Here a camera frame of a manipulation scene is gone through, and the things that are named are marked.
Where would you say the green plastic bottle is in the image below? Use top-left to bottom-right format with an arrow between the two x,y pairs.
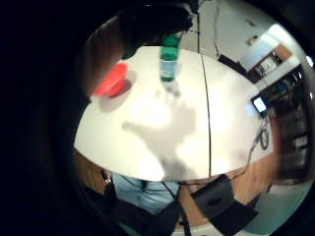
158,31 -> 183,83

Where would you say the the person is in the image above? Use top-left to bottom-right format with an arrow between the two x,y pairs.
76,168 -> 185,236

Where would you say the dark shelf unit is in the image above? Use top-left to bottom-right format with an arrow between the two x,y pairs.
262,64 -> 312,180

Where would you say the black coiled cable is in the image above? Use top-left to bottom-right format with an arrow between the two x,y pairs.
229,115 -> 272,181

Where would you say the black chair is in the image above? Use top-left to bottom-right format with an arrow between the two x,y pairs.
191,174 -> 260,236

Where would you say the black hanging cable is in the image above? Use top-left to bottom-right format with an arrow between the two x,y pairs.
212,0 -> 222,59

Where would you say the small device with lit screen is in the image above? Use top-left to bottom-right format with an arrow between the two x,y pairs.
250,94 -> 270,116

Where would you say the thin black cable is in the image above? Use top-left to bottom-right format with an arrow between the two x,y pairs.
196,0 -> 213,180

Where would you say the framed wall picture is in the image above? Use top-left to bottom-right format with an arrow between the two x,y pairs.
257,55 -> 281,79

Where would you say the red bowl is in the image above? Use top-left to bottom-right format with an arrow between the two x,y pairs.
94,62 -> 130,98

